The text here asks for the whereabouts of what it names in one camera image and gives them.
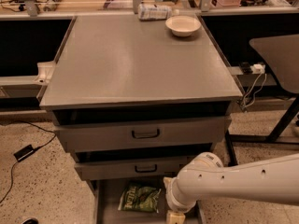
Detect grey side table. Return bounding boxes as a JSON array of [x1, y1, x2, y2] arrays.
[[225, 35, 299, 166]]

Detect grey middle drawer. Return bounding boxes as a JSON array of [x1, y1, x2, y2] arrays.
[[75, 155, 195, 180]]

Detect grey drawer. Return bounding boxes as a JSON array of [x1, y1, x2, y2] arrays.
[[75, 155, 195, 180], [55, 116, 231, 152], [93, 176, 207, 224]]

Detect black power adapter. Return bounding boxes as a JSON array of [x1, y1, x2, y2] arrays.
[[14, 145, 35, 162]]

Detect grey drawer cabinet counter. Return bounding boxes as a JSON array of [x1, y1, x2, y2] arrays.
[[39, 13, 244, 224]]

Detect white bowl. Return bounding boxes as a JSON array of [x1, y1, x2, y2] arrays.
[[165, 16, 201, 37]]

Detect grey top drawer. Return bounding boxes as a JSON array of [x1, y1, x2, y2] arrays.
[[55, 116, 231, 152]]

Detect power strip with plugs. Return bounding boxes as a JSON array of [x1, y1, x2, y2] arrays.
[[239, 62, 264, 75]]

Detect black adapter cable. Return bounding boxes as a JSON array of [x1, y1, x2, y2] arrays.
[[0, 119, 57, 204]]

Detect grey bottom drawer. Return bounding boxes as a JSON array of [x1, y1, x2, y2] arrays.
[[93, 176, 207, 224]]

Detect black coiled tool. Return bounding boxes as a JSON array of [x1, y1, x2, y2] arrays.
[[43, 0, 63, 12]]

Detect clear plastic water bottle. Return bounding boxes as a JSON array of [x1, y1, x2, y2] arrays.
[[137, 3, 179, 21]]

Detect green jalapeno chip bag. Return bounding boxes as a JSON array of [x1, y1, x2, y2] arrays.
[[118, 183, 161, 213]]

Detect black shoe tip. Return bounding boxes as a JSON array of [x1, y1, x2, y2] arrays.
[[21, 217, 39, 224]]

